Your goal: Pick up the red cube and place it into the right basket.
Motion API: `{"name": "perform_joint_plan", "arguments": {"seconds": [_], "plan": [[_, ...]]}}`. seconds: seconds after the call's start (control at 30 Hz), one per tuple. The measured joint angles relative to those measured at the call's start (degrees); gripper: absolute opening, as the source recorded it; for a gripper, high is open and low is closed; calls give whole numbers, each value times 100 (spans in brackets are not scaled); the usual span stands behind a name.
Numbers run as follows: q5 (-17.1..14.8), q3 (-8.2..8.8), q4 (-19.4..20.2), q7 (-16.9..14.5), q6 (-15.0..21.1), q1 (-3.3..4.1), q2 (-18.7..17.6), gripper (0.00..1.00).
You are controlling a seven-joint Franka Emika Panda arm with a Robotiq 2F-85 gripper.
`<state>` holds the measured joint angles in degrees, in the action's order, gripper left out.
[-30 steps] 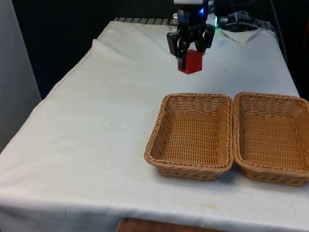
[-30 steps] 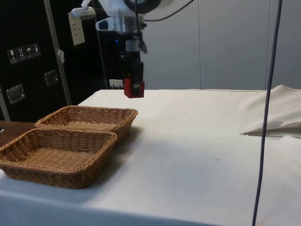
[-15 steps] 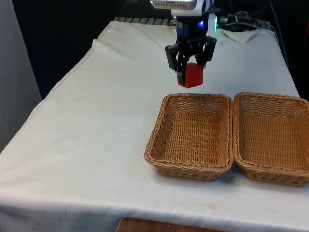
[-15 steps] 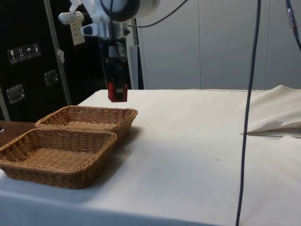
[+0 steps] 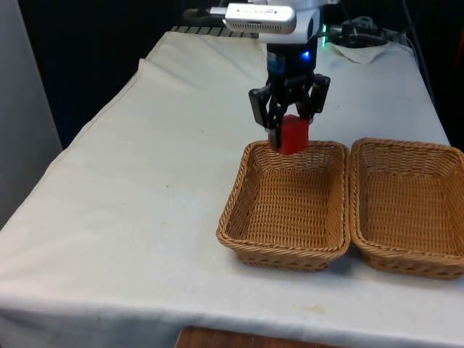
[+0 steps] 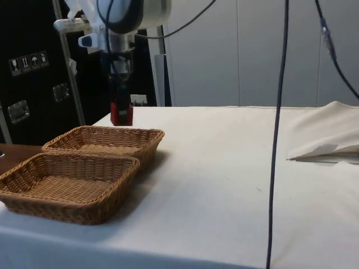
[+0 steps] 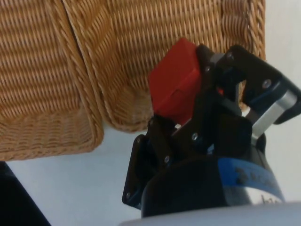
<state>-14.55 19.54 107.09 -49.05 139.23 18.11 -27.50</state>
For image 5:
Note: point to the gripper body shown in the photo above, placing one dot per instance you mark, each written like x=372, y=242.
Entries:
x=290, y=61

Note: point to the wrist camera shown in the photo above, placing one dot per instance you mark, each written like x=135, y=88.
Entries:
x=259, y=18

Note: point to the wicker basket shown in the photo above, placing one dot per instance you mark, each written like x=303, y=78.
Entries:
x=409, y=206
x=286, y=203

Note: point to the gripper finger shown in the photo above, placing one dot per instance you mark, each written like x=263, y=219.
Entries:
x=261, y=108
x=317, y=94

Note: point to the red cube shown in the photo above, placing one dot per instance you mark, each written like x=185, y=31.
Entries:
x=294, y=136

